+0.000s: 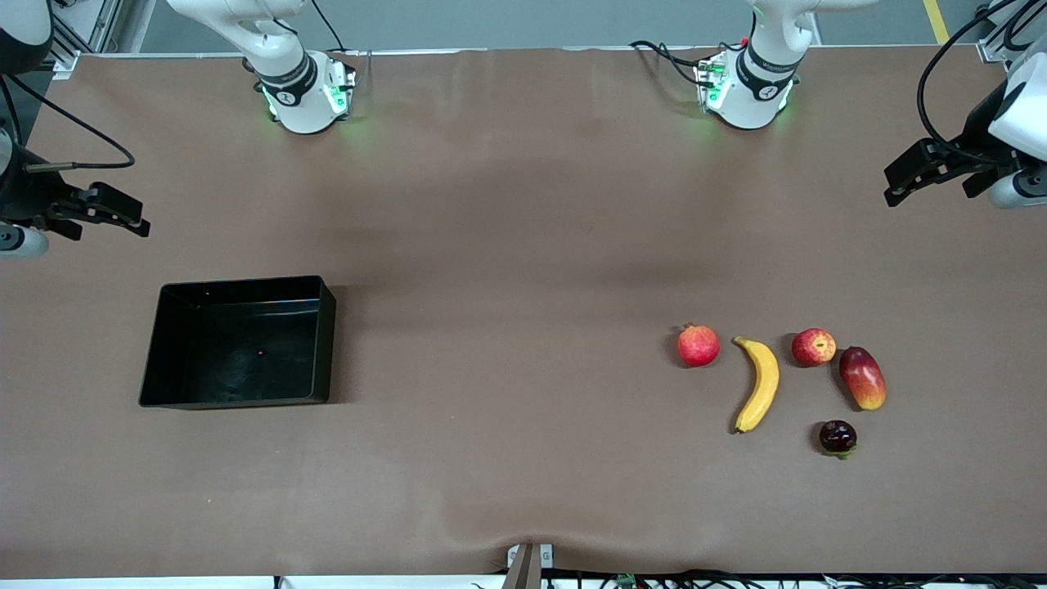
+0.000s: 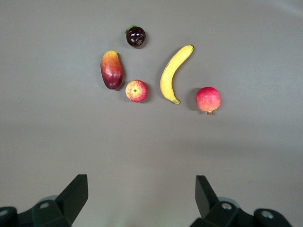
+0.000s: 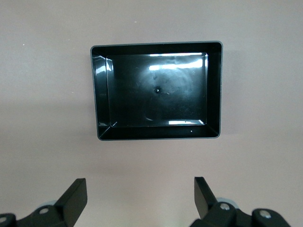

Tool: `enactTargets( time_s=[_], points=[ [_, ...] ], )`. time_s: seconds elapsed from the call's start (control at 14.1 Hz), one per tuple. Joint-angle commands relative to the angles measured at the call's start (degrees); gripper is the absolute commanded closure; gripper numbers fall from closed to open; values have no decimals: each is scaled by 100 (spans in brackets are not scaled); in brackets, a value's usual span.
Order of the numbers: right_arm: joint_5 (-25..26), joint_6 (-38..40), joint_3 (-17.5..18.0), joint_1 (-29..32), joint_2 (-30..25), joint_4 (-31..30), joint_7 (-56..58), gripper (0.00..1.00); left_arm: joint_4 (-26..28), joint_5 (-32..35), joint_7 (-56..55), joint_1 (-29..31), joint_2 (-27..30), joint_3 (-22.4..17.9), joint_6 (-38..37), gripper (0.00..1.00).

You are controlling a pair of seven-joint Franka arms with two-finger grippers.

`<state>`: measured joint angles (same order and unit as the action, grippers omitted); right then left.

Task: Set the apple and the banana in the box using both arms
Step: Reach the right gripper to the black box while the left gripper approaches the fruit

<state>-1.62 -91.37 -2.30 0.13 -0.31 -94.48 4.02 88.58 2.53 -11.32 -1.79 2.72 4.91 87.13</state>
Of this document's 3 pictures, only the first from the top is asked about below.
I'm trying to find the yellow banana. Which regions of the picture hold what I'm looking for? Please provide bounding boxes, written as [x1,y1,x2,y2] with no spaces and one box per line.
[732,335,780,434]

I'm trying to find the red pomegranate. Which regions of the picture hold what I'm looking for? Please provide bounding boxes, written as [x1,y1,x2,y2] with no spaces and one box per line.
[676,322,721,369]

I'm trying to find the dark purple mangosteen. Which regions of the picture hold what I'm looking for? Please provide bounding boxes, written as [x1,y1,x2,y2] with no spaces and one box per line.
[819,420,858,460]

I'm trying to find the black base power cables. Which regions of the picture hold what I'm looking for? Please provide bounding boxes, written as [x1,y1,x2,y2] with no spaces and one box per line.
[628,37,749,87]

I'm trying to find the black base power cable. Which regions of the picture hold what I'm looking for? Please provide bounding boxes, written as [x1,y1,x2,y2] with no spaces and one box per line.
[309,0,351,56]

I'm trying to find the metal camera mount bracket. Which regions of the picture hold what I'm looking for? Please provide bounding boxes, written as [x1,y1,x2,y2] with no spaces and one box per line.
[506,542,554,589]

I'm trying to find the brown table mat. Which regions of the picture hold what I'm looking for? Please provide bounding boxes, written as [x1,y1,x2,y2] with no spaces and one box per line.
[0,45,1047,578]

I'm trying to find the red yellow mango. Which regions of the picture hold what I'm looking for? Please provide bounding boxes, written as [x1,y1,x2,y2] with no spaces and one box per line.
[838,346,887,411]

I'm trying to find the black plastic box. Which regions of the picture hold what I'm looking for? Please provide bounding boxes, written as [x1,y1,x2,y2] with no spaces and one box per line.
[137,275,338,410]

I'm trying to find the red yellow apple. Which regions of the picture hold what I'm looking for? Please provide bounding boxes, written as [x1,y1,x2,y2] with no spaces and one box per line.
[791,328,838,368]

